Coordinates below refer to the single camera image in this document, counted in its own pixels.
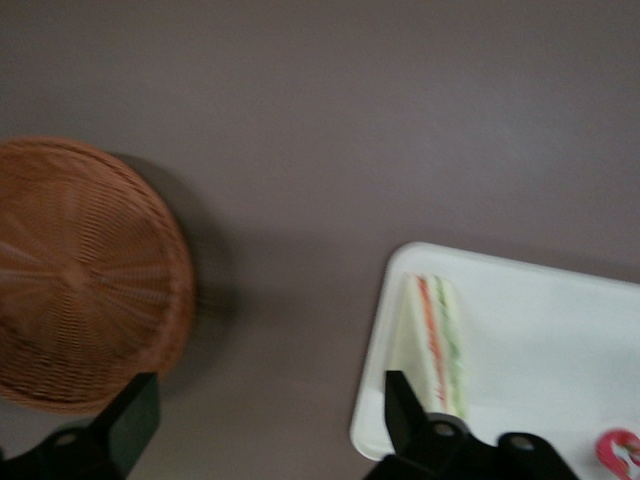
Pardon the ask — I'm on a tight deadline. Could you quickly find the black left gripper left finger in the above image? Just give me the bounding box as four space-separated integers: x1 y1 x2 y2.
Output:
0 372 162 480

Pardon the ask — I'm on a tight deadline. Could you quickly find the pink round candy pack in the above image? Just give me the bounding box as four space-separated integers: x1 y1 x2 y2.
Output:
595 427 640 480

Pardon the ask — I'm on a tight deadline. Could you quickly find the brown round wicker basket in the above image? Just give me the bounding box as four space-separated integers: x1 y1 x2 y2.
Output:
0 137 196 416

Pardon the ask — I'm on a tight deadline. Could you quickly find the plastic-wrapped triangle sandwich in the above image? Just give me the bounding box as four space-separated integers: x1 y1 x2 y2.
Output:
387 272 470 421

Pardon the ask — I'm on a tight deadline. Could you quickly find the white plastic tray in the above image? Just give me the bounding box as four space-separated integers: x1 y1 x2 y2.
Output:
349 242 640 480

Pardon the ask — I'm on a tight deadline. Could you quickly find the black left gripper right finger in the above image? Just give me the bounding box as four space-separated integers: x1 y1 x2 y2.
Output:
362 369 581 480

